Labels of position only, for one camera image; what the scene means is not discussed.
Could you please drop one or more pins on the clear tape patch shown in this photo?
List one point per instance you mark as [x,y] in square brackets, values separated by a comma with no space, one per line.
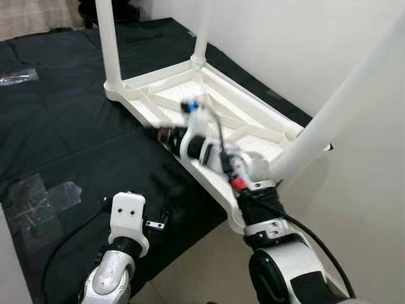
[38,202]

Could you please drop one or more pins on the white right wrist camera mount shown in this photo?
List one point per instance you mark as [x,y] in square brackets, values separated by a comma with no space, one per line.
[197,120]

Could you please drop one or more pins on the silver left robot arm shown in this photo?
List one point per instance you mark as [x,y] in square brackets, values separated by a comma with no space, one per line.
[111,275]

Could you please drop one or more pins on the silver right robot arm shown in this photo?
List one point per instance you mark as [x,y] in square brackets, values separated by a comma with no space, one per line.
[243,166]

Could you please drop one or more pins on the black round basin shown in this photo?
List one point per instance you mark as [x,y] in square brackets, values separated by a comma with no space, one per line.
[114,9]

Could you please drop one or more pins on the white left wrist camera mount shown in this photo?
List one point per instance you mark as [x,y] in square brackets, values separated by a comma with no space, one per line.
[126,215]

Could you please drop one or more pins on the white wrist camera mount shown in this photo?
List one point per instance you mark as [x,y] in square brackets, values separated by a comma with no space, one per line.
[126,215]
[197,120]

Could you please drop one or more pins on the white plastic table top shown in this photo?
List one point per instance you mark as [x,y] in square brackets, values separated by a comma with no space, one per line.
[171,88]

